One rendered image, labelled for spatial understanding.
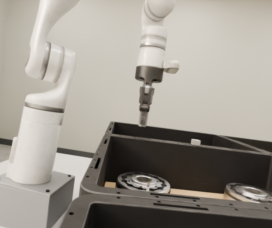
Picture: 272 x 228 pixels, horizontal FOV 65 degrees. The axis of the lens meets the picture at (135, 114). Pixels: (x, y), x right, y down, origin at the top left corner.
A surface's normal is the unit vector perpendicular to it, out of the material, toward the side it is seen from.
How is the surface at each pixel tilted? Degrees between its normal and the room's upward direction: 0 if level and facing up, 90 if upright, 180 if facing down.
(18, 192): 90
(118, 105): 90
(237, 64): 90
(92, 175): 0
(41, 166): 91
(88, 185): 0
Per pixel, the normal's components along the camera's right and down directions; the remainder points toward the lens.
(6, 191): -0.10, 0.04
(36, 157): 0.43, 0.10
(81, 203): 0.14, -0.99
